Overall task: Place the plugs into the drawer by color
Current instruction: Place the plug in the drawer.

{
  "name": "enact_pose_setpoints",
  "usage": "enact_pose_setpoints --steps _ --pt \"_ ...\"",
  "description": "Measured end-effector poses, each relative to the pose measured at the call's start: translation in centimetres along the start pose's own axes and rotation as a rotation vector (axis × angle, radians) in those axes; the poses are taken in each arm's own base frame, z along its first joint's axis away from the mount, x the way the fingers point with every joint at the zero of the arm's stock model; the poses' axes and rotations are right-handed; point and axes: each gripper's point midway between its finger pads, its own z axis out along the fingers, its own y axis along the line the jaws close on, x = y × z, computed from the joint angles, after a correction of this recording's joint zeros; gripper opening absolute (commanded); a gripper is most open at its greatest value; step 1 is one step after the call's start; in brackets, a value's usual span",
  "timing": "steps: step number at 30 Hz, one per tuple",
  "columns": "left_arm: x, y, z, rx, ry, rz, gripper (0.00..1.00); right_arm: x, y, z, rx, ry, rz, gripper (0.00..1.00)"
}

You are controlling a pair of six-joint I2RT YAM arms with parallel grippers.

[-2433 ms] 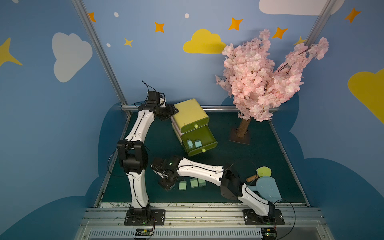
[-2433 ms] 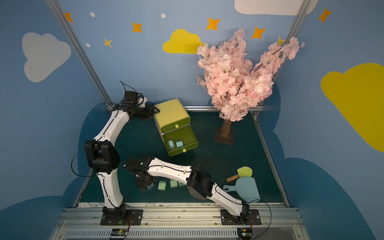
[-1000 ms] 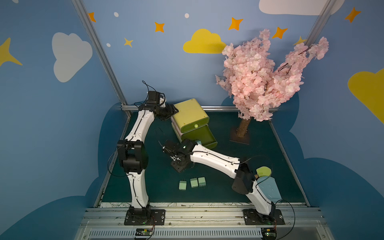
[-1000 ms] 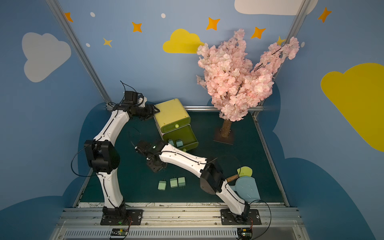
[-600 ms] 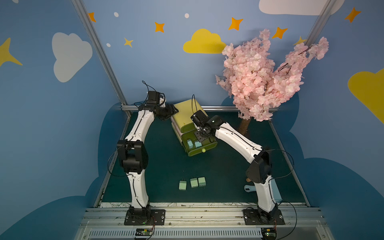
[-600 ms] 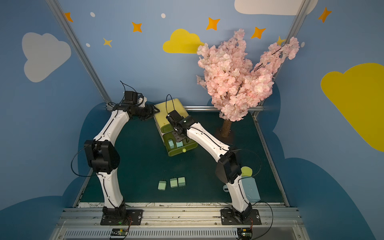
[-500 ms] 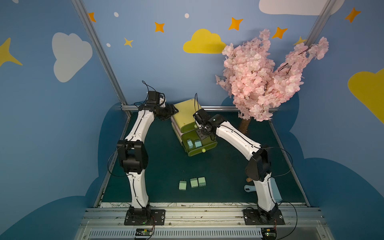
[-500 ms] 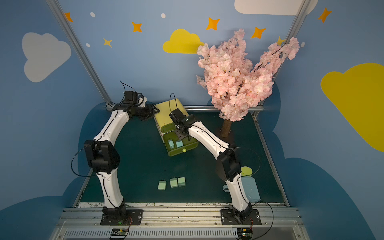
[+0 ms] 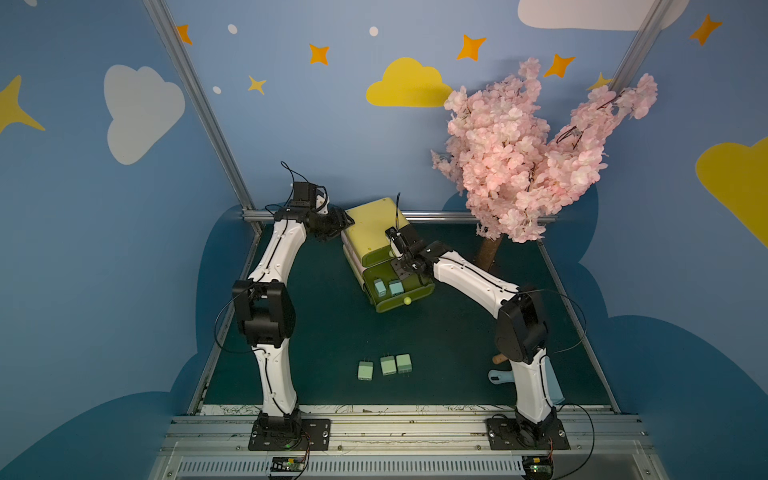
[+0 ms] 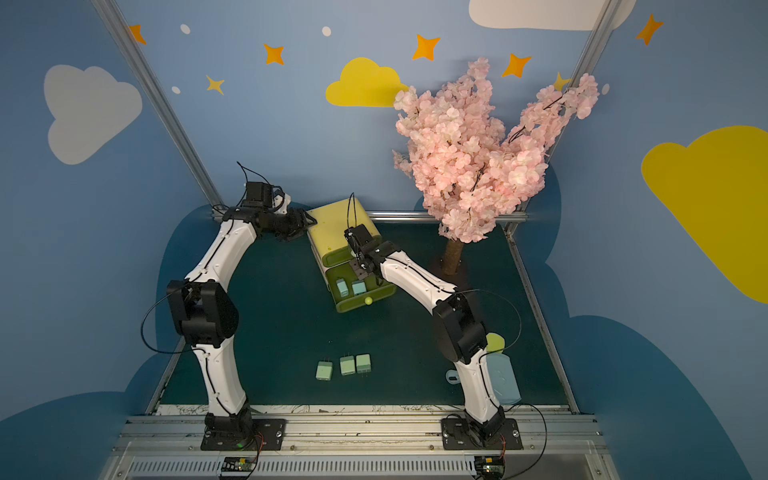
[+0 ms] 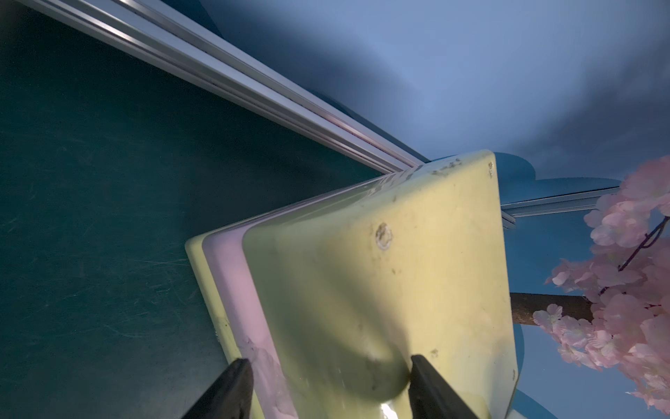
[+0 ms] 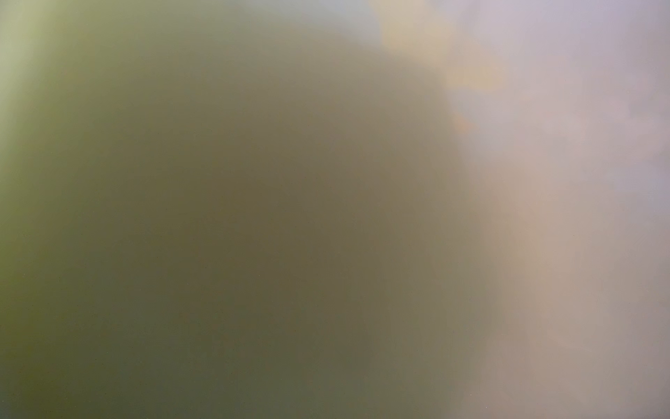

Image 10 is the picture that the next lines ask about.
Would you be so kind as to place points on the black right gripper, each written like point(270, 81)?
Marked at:
point(357, 241)

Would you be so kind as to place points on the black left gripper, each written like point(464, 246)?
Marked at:
point(297, 221)

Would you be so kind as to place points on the green drawer cabinet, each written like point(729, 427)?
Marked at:
point(333, 254)

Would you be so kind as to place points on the teal plug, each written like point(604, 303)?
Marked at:
point(359, 288)
point(342, 288)

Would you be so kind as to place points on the light green plug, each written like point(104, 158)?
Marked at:
point(347, 365)
point(324, 371)
point(363, 363)

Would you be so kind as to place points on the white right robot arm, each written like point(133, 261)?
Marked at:
point(460, 335)

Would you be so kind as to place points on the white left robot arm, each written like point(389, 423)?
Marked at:
point(204, 314)

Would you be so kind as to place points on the brown tree trunk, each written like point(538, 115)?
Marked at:
point(452, 257)

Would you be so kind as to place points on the pink blossom tree crown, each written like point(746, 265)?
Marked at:
point(468, 166)

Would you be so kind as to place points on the green round disc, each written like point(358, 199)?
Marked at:
point(495, 342)

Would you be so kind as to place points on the light blue cutting board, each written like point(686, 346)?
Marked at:
point(504, 378)

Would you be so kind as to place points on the right controller board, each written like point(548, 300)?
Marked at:
point(489, 468)

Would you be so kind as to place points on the controller board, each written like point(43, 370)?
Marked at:
point(237, 467)
point(489, 468)

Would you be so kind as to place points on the left controller board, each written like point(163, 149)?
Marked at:
point(237, 467)

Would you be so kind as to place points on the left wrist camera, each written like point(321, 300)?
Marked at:
point(258, 195)

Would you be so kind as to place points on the aluminium frame rail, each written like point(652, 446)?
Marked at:
point(423, 217)

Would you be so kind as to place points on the dark metal tree base plate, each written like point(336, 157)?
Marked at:
point(460, 278)

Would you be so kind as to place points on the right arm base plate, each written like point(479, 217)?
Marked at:
point(458, 433)

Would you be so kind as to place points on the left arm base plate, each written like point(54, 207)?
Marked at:
point(265, 434)

